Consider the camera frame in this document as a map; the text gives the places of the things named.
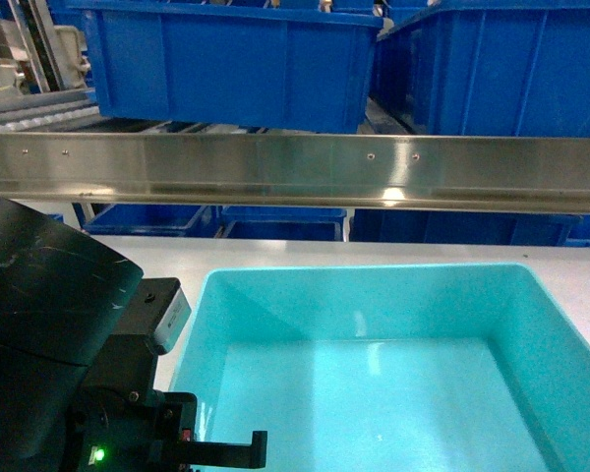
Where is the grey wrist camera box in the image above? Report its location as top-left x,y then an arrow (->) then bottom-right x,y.
150,287 -> 192,355

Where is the blue bin upper right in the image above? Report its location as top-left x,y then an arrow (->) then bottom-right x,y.
370,1 -> 590,138

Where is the teal plastic bin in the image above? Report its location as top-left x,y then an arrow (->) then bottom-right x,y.
171,264 -> 590,471

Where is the blue bin below rail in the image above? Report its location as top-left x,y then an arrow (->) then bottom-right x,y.
221,206 -> 347,241

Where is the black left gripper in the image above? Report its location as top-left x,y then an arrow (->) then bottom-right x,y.
61,277 -> 267,471

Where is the blue bin upper left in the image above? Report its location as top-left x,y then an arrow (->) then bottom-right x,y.
71,1 -> 383,134

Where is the stainless steel shelf rail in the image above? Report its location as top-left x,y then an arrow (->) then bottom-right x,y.
0,133 -> 590,214

